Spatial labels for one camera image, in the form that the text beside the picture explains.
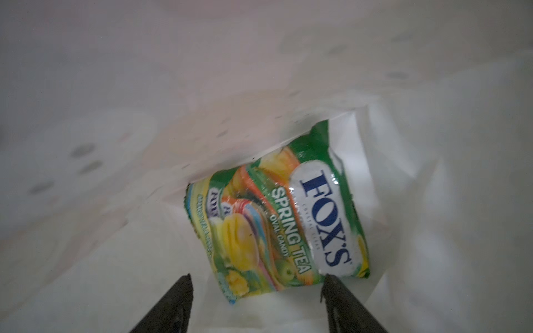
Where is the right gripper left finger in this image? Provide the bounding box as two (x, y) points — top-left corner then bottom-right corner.
(130, 274), (194, 333)

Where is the dark green snack bag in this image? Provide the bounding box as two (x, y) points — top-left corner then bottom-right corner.
(184, 120), (370, 303)

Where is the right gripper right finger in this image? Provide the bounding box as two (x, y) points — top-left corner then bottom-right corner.
(321, 274), (387, 333)

